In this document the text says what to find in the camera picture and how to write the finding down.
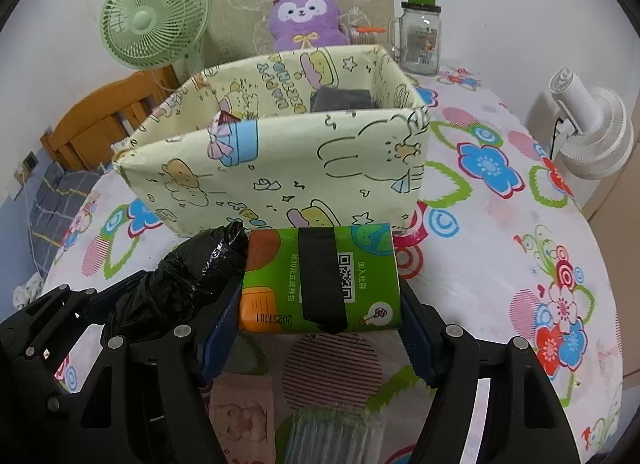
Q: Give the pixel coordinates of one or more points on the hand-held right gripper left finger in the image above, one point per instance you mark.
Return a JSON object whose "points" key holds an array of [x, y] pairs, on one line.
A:
{"points": [[220, 331]]}

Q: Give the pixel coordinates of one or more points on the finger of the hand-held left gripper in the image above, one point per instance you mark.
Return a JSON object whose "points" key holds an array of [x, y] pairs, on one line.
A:
{"points": [[25, 419], [60, 309]]}

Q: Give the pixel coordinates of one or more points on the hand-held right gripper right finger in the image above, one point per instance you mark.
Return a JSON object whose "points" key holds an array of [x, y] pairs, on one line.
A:
{"points": [[415, 339]]}

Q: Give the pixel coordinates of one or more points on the green tissue packet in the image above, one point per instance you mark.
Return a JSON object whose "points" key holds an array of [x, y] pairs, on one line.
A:
{"points": [[270, 304]]}

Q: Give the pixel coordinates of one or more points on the black plastic bag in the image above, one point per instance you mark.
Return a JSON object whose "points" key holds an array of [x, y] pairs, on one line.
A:
{"points": [[175, 279]]}

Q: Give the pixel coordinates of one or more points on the pink sticker sheet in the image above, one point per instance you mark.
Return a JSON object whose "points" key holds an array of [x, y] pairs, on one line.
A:
{"points": [[245, 419]]}

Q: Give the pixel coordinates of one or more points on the clear plastic bag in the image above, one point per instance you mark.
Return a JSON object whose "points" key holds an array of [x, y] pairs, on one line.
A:
{"points": [[330, 439]]}

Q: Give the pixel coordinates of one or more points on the printed fabric storage box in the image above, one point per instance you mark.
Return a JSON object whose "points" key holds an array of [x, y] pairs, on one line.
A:
{"points": [[300, 163]]}

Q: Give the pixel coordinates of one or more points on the grey fabric pouch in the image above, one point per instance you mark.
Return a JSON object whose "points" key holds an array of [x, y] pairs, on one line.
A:
{"points": [[345, 98]]}

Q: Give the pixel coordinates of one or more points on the white crumpled cloth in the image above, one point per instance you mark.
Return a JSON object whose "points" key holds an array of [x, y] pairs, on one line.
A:
{"points": [[27, 291]]}

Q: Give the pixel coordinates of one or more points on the grey plaid bedding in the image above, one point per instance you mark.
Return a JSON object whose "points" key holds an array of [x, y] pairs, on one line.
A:
{"points": [[55, 194]]}

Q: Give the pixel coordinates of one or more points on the floral tablecloth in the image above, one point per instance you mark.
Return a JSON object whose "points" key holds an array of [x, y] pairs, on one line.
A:
{"points": [[500, 224]]}

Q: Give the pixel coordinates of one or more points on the wooden bed headboard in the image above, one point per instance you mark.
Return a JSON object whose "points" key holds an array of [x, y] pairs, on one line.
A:
{"points": [[90, 123]]}

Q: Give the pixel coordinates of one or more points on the white standing fan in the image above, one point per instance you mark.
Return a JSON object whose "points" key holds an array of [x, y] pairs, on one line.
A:
{"points": [[595, 128]]}

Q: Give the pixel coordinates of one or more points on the glass jar mug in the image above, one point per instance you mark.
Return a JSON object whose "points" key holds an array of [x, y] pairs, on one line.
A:
{"points": [[420, 43]]}

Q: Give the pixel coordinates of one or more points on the green desk fan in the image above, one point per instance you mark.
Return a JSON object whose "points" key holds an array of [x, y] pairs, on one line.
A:
{"points": [[145, 18]]}

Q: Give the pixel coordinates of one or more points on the small jar with orange lid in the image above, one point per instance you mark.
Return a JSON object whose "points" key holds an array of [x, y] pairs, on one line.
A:
{"points": [[367, 30]]}

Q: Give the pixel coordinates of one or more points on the purple plush toy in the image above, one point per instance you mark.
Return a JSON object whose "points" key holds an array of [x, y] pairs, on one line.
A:
{"points": [[305, 8]]}

